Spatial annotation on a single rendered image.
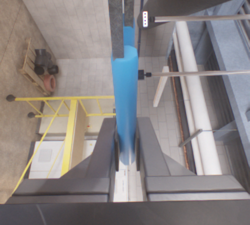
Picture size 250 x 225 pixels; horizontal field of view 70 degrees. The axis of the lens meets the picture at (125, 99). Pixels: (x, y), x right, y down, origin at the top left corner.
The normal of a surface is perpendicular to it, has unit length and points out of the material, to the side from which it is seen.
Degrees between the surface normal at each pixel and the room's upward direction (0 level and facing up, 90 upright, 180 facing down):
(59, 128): 90
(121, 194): 90
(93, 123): 90
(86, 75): 90
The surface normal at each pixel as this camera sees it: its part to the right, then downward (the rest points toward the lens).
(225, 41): -0.02, -0.44
